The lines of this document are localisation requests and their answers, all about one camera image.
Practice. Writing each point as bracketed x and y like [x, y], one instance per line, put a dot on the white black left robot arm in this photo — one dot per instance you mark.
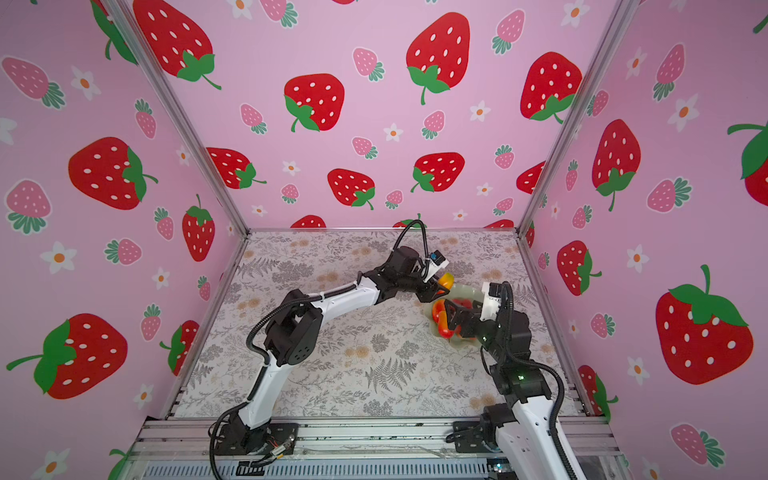
[288, 335]

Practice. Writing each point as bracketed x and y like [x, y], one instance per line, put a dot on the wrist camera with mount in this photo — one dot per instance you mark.
[497, 304]
[433, 262]

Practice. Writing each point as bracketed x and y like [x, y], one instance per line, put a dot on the light green fruit bowl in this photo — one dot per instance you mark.
[460, 292]

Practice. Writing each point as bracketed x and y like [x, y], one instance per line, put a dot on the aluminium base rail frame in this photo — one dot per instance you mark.
[352, 448]

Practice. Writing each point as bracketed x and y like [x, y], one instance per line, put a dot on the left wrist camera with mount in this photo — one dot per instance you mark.
[433, 262]

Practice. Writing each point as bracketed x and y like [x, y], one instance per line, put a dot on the small red-yellow fake mango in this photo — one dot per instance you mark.
[439, 316]

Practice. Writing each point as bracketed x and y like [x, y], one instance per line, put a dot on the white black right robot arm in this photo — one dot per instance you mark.
[522, 384]

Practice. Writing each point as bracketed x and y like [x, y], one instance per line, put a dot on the red fake lychee bunch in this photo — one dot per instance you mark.
[458, 306]

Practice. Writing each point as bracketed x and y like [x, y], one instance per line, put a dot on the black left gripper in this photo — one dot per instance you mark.
[428, 291]

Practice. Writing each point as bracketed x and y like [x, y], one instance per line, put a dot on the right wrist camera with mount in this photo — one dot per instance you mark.
[497, 304]

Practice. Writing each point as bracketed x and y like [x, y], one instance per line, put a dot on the long yellow-red fake mango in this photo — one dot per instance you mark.
[447, 281]

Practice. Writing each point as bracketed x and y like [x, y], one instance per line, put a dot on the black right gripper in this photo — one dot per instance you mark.
[473, 318]

